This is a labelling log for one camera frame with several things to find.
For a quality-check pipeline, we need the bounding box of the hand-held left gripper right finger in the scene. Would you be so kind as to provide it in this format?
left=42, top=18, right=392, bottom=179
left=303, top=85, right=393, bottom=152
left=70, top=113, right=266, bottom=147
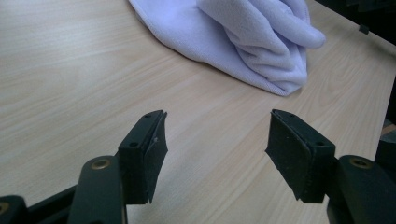
left=264, top=108, right=339, bottom=204

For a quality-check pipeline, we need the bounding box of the lavender towel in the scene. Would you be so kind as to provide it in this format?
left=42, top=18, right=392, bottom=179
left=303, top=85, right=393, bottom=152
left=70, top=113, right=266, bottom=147
left=128, top=0, right=327, bottom=97

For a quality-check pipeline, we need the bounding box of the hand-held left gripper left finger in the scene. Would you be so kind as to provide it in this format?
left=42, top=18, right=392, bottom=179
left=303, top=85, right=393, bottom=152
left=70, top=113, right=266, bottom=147
left=118, top=109, right=169, bottom=205

